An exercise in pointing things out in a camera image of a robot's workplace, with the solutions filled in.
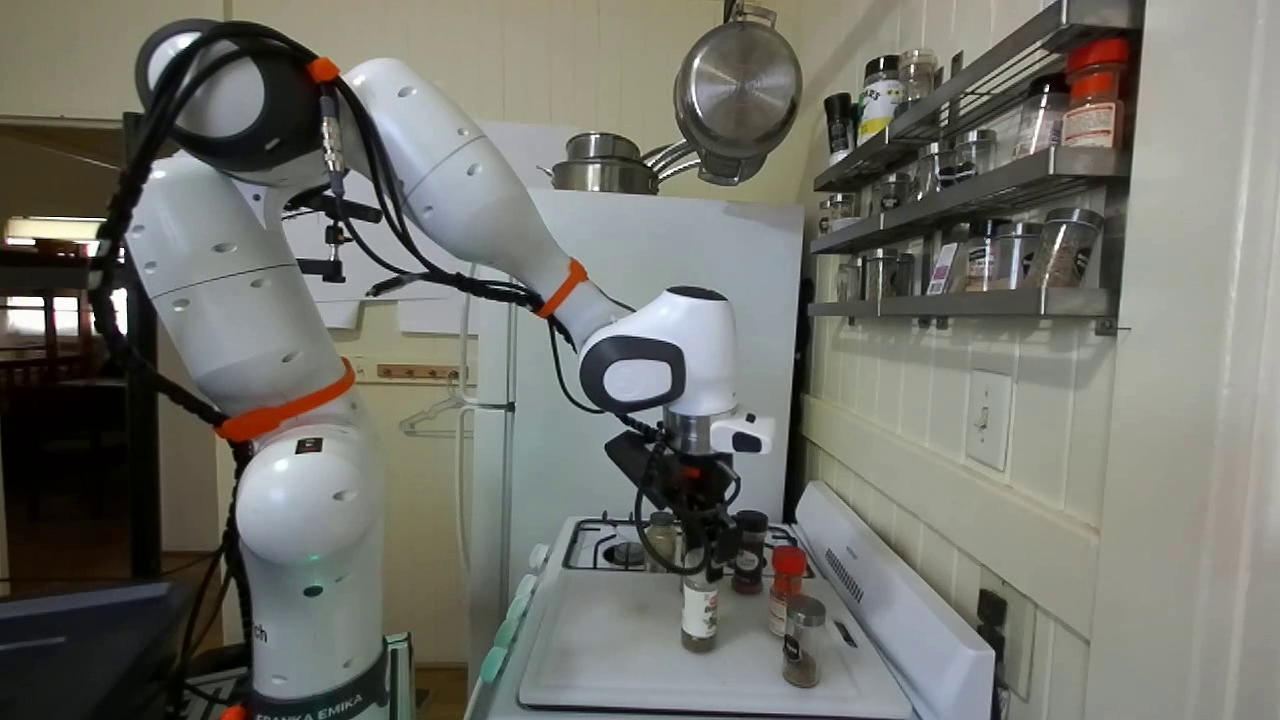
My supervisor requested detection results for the dark laptop screen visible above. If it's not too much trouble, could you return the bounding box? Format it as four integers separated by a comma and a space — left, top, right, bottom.
0, 574, 194, 720

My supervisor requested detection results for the red lid spice bottle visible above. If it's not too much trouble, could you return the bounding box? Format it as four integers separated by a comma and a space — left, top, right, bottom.
766, 541, 812, 638

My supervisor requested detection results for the small clear spice bottle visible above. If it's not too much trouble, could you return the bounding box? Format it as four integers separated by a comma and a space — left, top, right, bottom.
645, 517, 681, 574

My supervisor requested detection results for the red lid rack jar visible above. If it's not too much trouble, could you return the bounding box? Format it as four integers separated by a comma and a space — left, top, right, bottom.
1056, 32, 1142, 156

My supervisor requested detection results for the metal wall spice rack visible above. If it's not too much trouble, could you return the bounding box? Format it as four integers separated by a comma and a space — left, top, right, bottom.
803, 0, 1149, 341

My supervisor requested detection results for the white label spice bottle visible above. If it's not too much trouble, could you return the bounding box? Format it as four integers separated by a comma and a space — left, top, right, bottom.
675, 571, 725, 659

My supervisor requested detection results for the white kitchen stove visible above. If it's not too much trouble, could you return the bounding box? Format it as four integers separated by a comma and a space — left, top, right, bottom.
476, 477, 1005, 720

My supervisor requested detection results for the white wall outlet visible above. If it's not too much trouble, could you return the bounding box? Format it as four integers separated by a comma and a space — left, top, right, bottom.
960, 366, 1019, 480

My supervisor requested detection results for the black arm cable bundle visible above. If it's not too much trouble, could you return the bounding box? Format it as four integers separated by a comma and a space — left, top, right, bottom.
89, 16, 671, 581

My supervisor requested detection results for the black lid spice bottle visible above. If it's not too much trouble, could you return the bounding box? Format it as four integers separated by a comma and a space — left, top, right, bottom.
725, 507, 778, 599

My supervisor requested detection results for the black wall outlet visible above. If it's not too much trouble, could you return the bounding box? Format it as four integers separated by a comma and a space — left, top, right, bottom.
972, 582, 1014, 673

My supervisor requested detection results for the hanging stainless steel pan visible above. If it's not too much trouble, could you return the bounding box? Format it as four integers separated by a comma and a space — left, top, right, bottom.
670, 0, 809, 188

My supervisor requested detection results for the black stove burner grate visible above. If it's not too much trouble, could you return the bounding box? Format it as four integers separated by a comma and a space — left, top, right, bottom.
569, 507, 809, 581

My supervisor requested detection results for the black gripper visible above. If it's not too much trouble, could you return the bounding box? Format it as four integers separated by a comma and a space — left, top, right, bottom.
645, 452, 743, 589

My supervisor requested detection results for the white refrigerator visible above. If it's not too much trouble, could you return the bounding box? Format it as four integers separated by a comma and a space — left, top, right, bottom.
466, 119, 809, 673

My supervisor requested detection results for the small wooden wall strip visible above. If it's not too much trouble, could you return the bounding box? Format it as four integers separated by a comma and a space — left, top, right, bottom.
373, 358, 466, 389

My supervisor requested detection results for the black vertical stand pole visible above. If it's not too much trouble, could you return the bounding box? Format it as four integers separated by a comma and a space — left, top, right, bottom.
119, 109, 170, 582

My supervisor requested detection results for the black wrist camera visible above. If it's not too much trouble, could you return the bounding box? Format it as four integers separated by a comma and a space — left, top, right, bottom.
606, 426, 681, 504

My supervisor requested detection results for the dark rack jar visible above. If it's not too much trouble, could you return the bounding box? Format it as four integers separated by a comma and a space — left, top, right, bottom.
821, 89, 861, 166

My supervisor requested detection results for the white label rack jar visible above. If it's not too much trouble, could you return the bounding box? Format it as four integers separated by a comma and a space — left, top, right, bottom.
855, 51, 909, 149

